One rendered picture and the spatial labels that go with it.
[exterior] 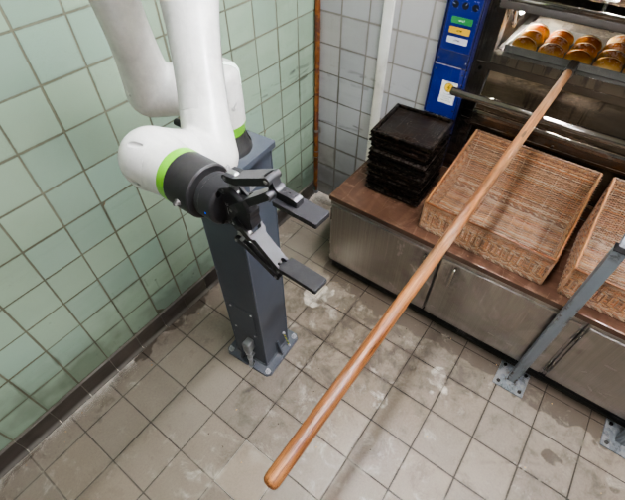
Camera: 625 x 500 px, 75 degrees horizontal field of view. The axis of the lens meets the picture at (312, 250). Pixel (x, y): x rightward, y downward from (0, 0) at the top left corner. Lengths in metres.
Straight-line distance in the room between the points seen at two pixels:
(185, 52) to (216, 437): 1.62
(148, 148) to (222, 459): 1.54
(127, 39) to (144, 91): 0.14
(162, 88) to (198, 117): 0.35
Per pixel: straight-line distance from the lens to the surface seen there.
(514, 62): 2.01
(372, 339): 0.84
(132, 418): 2.18
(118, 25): 1.04
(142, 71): 1.10
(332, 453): 1.98
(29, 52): 1.49
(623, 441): 2.37
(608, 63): 2.01
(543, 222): 2.15
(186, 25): 0.83
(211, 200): 0.61
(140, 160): 0.71
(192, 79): 0.82
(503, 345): 2.19
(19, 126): 1.52
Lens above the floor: 1.91
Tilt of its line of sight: 48 degrees down
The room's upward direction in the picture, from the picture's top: straight up
